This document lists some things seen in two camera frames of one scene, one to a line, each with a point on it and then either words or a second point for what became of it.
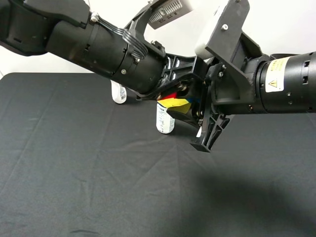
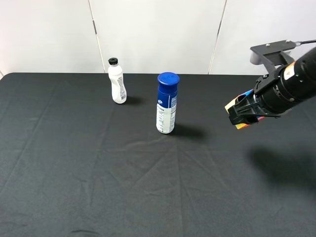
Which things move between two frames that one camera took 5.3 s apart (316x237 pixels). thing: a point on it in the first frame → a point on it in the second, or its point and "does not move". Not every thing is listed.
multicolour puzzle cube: [171, 100] → [236, 98]
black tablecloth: [73, 163] does not move
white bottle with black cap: [119, 93] does not move
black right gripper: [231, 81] → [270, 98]
